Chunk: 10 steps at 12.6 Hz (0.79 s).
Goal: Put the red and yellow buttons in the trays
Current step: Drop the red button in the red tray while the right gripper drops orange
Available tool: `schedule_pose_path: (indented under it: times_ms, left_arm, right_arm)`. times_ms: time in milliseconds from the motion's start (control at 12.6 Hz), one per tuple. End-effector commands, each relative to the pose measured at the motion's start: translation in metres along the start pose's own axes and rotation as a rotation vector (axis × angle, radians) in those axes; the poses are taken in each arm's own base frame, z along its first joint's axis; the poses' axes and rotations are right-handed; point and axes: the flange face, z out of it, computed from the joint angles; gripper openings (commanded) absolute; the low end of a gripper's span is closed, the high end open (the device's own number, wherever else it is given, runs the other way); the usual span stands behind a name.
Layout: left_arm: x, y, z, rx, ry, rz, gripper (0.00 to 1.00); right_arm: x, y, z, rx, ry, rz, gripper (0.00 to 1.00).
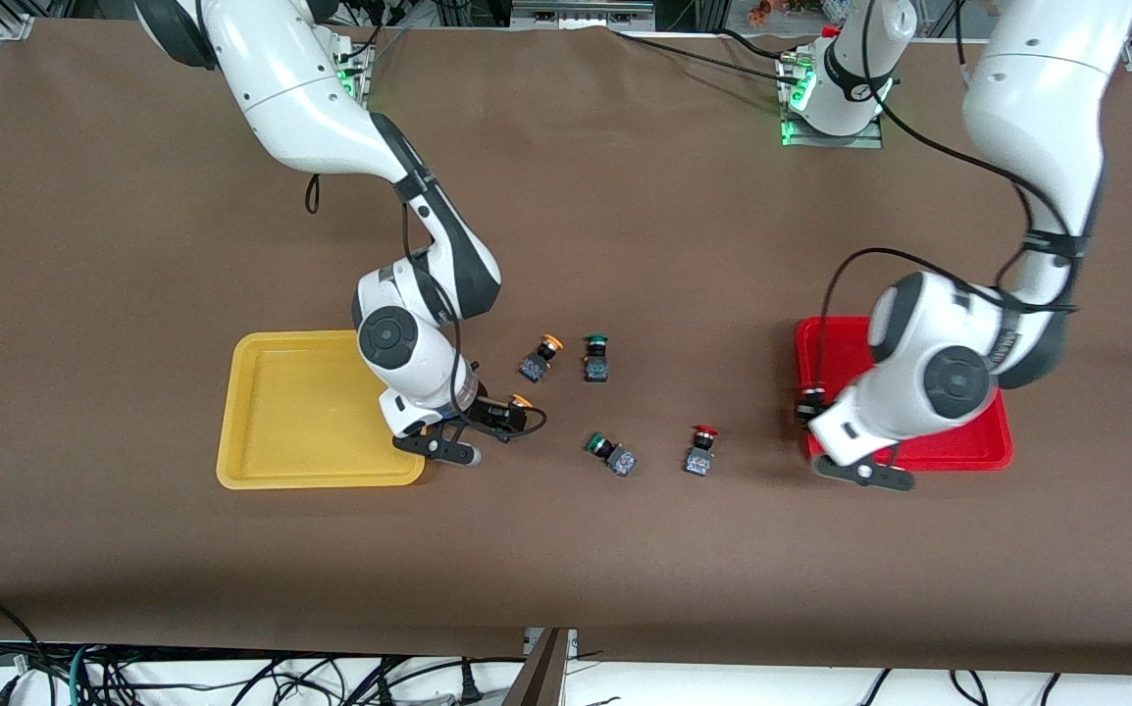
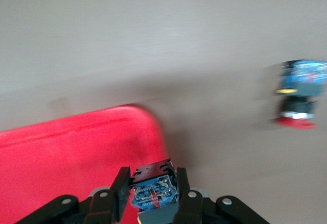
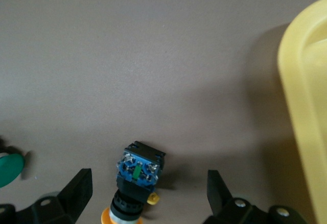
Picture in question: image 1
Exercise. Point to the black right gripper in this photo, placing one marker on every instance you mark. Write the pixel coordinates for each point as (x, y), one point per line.
(493, 415)

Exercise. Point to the yellow push button switch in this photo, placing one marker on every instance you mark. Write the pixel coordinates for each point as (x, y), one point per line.
(522, 400)
(534, 366)

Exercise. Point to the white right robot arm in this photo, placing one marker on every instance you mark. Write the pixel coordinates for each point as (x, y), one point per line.
(291, 88)

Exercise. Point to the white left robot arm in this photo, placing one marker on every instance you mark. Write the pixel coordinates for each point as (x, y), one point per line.
(1037, 98)

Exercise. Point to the brown table cover mat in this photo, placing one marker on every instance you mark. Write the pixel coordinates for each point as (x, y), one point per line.
(566, 549)

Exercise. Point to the red plastic tray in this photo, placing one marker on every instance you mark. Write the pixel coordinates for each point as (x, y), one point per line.
(978, 441)

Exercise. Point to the yellow plastic tray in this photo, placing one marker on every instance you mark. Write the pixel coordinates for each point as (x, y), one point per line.
(282, 422)

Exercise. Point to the grey table support beam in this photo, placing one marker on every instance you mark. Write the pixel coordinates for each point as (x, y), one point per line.
(537, 677)

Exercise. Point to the black power plug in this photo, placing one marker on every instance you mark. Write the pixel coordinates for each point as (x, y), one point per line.
(471, 686)

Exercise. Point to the green push button switch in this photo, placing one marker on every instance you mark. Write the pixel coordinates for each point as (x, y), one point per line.
(620, 459)
(596, 368)

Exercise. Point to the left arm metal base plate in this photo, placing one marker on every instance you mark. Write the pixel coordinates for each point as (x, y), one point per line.
(870, 140)

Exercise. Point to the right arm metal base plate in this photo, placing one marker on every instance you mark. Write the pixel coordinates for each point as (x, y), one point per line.
(362, 74)

